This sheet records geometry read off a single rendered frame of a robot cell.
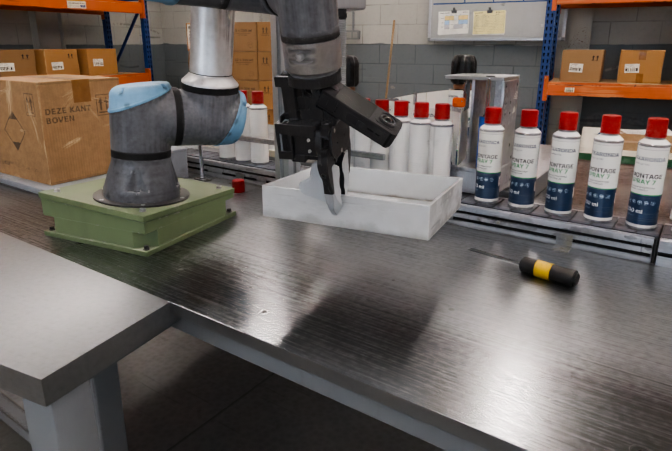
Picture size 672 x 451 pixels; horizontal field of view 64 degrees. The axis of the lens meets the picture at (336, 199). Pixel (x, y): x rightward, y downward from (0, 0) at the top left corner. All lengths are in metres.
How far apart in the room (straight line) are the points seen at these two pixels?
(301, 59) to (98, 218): 0.60
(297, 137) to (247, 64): 4.25
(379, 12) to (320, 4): 5.33
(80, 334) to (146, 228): 0.29
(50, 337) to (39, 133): 0.84
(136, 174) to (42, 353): 0.43
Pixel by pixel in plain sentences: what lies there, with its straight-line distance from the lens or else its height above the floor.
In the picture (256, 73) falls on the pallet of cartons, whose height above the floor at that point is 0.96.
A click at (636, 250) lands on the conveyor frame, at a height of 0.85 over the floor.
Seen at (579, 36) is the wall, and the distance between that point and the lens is 5.50.
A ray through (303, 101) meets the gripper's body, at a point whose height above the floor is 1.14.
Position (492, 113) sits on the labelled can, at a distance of 1.17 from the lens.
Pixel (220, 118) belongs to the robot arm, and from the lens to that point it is 1.12.
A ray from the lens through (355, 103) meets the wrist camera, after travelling 0.71.
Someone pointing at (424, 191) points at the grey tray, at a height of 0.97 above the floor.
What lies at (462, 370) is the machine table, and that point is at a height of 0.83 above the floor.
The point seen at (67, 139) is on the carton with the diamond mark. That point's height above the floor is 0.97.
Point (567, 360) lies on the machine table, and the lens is 0.76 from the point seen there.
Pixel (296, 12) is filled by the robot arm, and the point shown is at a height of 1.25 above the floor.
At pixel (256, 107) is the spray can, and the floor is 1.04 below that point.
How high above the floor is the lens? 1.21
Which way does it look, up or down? 16 degrees down
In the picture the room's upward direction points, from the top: straight up
